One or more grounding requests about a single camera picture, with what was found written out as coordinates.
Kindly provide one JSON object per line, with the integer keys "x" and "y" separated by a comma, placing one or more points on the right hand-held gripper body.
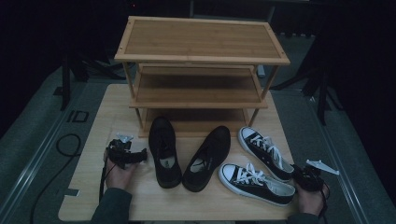
{"x": 309, "y": 179}

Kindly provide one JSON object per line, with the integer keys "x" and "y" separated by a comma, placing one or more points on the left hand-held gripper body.
{"x": 120, "y": 154}

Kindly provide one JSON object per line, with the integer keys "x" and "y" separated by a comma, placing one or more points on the black lace-up shoe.
{"x": 165, "y": 146}
{"x": 214, "y": 146}

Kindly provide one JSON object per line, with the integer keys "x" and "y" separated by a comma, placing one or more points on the black and white sneaker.
{"x": 249, "y": 186}
{"x": 264, "y": 152}

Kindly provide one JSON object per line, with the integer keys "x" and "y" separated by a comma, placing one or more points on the wooden shoe rack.
{"x": 199, "y": 40}

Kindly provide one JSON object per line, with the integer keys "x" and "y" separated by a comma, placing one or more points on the person's right hand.
{"x": 309, "y": 200}

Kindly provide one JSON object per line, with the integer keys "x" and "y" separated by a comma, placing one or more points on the person's left hand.
{"x": 120, "y": 177}

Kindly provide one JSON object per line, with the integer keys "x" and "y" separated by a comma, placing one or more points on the black tape piece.
{"x": 71, "y": 192}

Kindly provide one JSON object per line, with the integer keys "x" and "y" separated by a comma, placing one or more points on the black stand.
{"x": 65, "y": 87}
{"x": 322, "y": 99}

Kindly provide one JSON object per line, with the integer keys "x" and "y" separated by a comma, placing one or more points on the small white block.
{"x": 261, "y": 71}

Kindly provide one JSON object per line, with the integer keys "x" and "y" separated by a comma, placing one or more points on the metal floor rail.
{"x": 36, "y": 161}
{"x": 345, "y": 186}

